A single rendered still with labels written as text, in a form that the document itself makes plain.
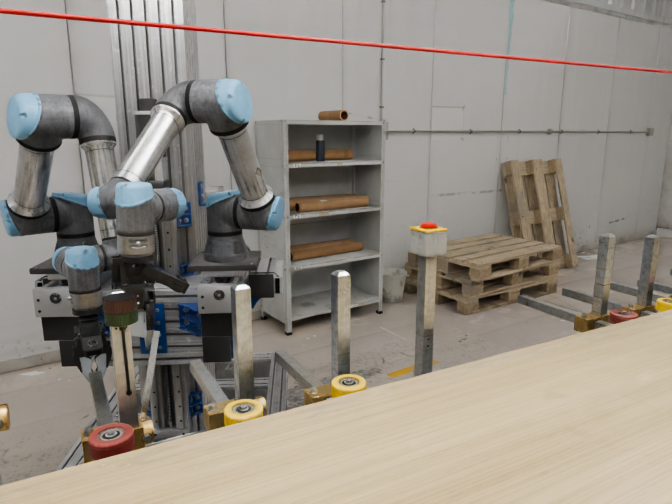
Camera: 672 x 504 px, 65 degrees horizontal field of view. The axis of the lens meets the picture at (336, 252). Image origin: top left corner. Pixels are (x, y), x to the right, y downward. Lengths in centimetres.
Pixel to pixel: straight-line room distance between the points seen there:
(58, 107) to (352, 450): 112
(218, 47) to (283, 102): 62
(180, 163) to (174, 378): 79
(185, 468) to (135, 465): 9
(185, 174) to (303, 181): 240
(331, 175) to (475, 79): 189
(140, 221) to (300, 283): 333
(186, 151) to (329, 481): 135
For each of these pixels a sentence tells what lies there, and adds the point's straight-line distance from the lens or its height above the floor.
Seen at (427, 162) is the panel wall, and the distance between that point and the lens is 513.
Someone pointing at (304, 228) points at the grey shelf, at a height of 70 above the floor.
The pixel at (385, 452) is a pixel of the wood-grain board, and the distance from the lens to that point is 102.
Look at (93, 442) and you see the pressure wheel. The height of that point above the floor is 91.
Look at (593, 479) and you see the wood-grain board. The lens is 104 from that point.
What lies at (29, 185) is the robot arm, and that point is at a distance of 176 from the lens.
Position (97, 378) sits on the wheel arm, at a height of 86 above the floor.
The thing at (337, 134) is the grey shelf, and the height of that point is 145.
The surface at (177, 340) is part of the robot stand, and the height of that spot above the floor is 77.
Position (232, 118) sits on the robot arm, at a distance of 149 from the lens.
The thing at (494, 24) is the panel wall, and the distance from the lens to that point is 581.
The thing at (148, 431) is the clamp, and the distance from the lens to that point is 122.
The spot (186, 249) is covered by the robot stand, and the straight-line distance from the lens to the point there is 203.
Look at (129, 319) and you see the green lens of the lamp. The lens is 106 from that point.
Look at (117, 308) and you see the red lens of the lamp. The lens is 105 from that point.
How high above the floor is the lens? 146
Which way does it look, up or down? 13 degrees down
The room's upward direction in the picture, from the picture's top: straight up
